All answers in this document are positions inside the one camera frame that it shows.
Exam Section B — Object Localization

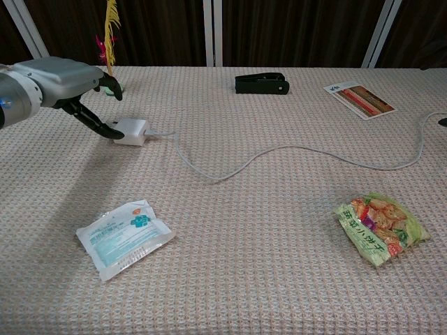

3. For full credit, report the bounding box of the grey black left robot hand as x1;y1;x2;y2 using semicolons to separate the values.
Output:
13;56;125;140

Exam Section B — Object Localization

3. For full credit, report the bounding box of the white power adapter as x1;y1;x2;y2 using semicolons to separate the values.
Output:
112;117;149;147

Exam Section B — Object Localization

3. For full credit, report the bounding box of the white cable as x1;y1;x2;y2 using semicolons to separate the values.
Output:
142;110;447;182

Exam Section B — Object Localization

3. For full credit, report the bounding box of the pink feather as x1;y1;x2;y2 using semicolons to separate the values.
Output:
94;33;110;64

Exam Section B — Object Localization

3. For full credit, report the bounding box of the yellow feather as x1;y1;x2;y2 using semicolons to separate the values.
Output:
103;0;122;76

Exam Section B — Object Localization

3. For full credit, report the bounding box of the striped printed card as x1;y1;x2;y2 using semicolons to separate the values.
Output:
323;81;398;121

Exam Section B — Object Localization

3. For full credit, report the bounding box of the dark brown curtain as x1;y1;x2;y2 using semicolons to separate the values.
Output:
0;0;447;69

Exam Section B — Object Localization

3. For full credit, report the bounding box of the green snack bag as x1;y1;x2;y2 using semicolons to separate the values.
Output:
332;191;432;269

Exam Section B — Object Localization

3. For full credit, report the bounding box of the white blue mask packet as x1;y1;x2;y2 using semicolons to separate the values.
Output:
75;199;177;283

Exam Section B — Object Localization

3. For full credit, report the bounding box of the black plastic clip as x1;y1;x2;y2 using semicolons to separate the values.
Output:
234;72;291;95

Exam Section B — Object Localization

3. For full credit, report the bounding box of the beige woven tablecloth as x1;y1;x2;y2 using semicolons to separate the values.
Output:
0;65;447;335

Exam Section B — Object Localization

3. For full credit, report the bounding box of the white slanted frame post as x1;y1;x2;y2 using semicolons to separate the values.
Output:
360;0;403;69
2;0;50;59

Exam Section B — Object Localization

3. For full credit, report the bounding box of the white upright frame post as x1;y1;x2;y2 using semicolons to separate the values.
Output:
213;0;224;68
203;0;214;68

